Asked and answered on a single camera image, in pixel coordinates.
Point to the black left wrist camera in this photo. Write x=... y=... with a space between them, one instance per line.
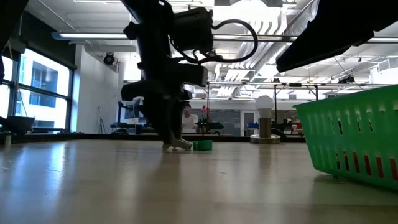
x=192 y=29

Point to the large window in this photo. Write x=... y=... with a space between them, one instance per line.
x=43 y=77

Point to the long ceiling light strip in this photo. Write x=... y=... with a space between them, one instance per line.
x=93 y=35

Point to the grey metal staple remover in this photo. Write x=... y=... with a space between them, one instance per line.
x=182 y=143

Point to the black background robot arm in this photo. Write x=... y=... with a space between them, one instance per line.
x=208 y=126

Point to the black standing desk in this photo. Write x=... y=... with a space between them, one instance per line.
x=127 y=127

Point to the black computer monitor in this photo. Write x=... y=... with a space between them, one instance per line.
x=132 y=112

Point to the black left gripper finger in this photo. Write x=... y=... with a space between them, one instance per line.
x=160 y=118
x=178 y=118

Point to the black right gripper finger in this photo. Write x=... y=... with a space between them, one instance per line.
x=335 y=28

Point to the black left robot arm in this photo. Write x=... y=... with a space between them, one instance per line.
x=149 y=18

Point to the black ceiling spotlight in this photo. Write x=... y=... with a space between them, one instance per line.
x=109 y=59

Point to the green plastic basket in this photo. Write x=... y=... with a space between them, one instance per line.
x=342 y=102

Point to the black background station frame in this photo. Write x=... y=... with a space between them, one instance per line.
x=275 y=102

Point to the green mini stapler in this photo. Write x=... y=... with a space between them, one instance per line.
x=202 y=145

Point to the person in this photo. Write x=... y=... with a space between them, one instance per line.
x=189 y=121

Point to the white bulb table lamp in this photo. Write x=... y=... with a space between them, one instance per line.
x=265 y=127

